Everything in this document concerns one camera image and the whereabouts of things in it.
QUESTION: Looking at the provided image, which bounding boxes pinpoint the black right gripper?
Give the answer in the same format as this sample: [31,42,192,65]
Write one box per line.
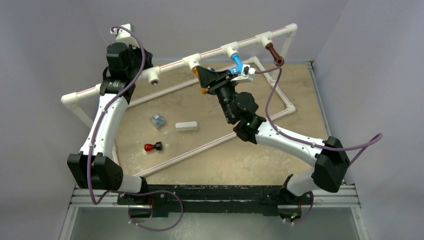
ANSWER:
[194,68,237,124]

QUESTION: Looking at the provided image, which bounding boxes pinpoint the orange water faucet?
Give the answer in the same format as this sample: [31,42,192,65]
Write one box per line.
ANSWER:
[192,65,216,95]

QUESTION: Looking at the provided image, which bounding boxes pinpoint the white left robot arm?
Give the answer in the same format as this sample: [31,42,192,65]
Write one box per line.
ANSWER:
[67,42,153,205]

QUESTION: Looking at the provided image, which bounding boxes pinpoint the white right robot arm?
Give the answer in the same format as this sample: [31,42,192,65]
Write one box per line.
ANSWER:
[192,64,350,204]

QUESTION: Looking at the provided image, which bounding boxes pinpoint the blue water faucet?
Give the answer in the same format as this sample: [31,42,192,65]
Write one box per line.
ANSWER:
[229,53,244,75]

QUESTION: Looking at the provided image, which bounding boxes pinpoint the brown water faucet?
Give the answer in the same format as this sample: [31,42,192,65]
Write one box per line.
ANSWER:
[265,42,285,67]

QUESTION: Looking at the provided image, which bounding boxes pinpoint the white plastic case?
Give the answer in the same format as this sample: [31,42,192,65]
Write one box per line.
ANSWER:
[175,121,198,131]

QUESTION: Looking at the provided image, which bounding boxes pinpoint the clear bag blue parts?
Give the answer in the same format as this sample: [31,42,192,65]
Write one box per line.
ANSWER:
[150,113,166,129]

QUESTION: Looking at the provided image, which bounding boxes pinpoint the red black faucet piece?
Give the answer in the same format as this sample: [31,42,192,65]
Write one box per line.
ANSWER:
[144,141,163,152]

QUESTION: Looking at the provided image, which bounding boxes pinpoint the white PVC pipe frame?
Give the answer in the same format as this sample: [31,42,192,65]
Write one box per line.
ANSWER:
[60,23,298,177]

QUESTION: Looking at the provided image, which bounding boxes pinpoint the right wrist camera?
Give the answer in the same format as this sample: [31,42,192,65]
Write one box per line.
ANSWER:
[230,64,256,84]

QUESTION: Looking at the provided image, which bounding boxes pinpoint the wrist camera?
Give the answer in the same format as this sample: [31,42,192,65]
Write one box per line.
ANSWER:
[109,27,140,49]
[230,64,256,84]

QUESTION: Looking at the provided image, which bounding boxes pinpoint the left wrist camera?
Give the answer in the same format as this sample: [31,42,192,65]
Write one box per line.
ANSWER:
[109,27,140,49]

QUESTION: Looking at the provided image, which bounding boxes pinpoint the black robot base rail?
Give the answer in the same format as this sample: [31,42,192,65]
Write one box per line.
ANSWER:
[117,184,312,219]

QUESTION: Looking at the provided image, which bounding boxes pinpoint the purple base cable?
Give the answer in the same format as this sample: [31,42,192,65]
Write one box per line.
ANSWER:
[128,194,185,233]

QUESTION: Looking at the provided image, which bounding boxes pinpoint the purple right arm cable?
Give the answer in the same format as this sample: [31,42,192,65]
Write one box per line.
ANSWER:
[253,66,384,167]

